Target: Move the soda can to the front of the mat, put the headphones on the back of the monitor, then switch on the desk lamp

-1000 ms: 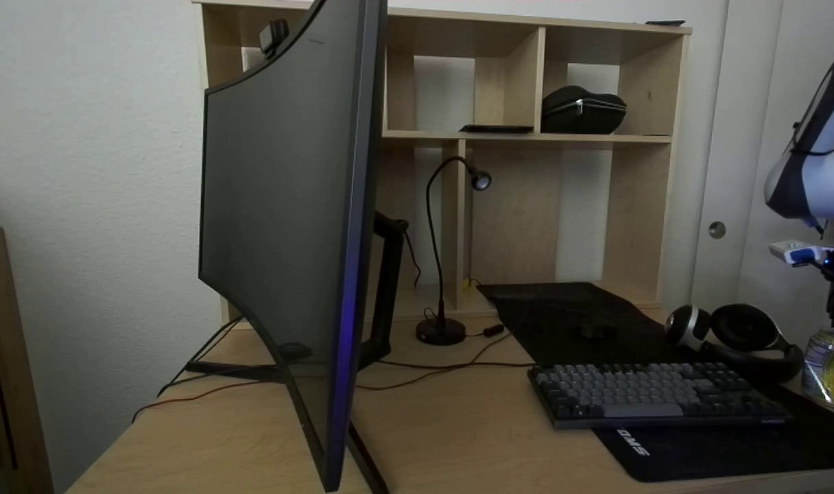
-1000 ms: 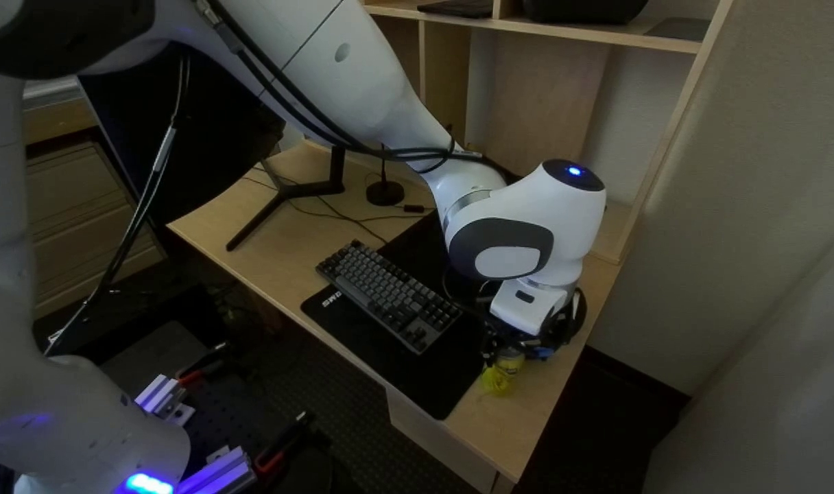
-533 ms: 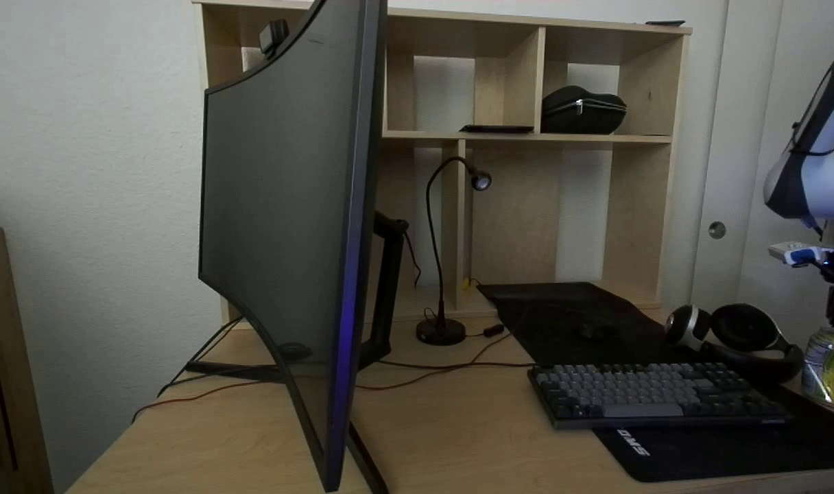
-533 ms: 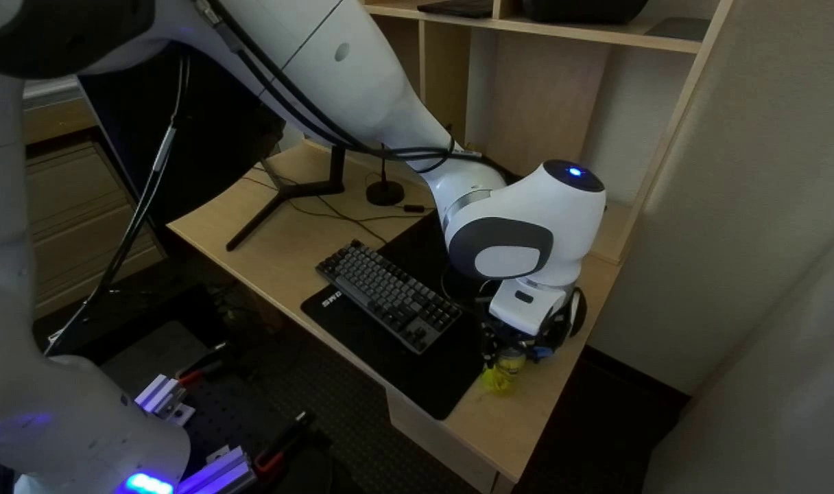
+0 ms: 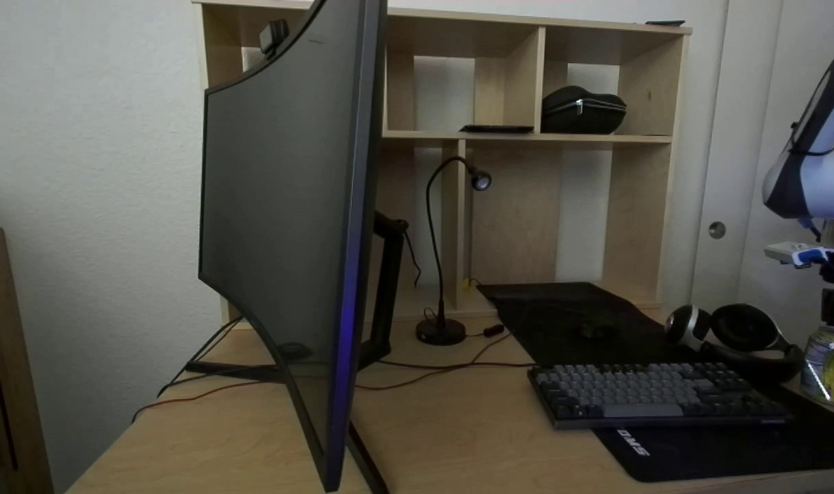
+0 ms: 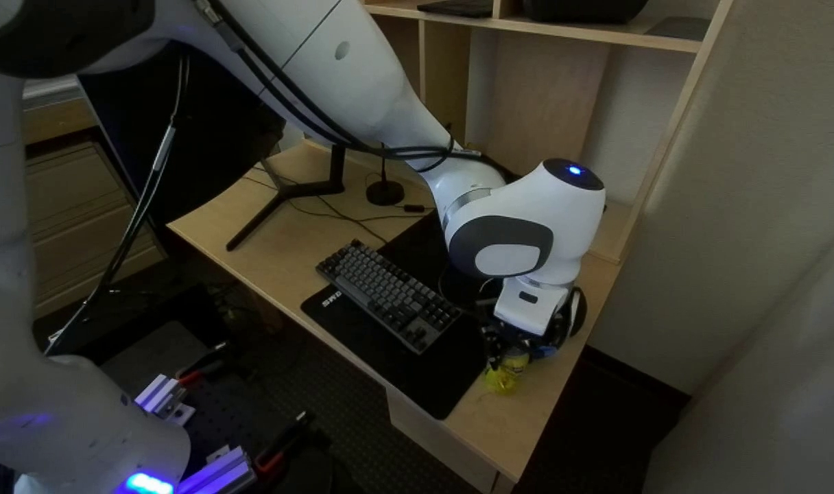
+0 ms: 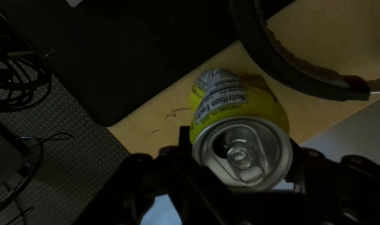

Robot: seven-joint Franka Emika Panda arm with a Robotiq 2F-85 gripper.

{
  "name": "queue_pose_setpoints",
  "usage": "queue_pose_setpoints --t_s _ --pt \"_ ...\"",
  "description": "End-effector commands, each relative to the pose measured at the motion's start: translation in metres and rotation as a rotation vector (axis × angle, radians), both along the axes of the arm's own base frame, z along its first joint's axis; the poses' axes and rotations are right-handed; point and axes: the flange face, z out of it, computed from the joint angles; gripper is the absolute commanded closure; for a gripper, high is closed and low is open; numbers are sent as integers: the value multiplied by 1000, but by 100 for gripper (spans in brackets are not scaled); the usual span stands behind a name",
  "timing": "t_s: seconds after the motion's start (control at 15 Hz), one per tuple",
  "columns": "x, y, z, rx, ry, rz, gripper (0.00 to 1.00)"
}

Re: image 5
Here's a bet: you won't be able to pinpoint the black gooseneck desk lamp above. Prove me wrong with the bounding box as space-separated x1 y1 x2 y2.
413 153 493 350

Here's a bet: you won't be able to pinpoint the flat black device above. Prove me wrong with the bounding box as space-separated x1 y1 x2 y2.
458 122 538 138

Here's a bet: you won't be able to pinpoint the black silver headphones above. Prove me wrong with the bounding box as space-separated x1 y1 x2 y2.
663 301 807 384

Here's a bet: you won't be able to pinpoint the black curved monitor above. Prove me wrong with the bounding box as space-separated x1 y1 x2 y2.
195 0 390 494

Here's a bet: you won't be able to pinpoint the black webcam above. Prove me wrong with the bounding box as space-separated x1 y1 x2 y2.
254 20 290 57

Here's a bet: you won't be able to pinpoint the grey mechanical keyboard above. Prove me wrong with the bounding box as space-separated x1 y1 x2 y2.
523 358 793 433

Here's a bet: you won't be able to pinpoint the white blue wrist camera mount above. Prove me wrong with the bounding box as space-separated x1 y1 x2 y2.
762 240 834 271

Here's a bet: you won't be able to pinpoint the light wooden shelf unit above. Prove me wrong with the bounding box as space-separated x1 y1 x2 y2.
195 0 694 315

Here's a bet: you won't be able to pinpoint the brown wooden cabinet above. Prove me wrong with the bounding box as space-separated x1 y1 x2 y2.
0 229 54 494

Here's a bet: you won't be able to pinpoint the thin black cable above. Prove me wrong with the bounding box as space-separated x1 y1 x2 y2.
154 314 246 402

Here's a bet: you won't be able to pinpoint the black desk mat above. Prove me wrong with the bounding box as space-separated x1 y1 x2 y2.
473 281 834 487

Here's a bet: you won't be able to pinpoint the black device on shelf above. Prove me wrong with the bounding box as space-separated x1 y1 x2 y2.
538 83 630 138

